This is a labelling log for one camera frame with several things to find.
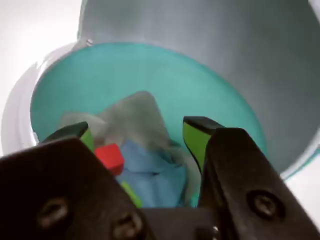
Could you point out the crumpled blue grey cloth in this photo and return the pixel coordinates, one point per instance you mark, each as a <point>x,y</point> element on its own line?
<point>135,117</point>

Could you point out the teal whale-shaped bin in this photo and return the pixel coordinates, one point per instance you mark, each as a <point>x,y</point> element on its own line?
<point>125,72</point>

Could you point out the crumpled light blue paper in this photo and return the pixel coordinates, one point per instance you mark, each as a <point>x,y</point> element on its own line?
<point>155,182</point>

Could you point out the red cube block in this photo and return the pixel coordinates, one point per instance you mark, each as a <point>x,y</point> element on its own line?
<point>110,157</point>

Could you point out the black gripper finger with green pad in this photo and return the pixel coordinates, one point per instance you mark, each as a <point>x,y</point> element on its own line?
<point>245,175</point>
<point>50,185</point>

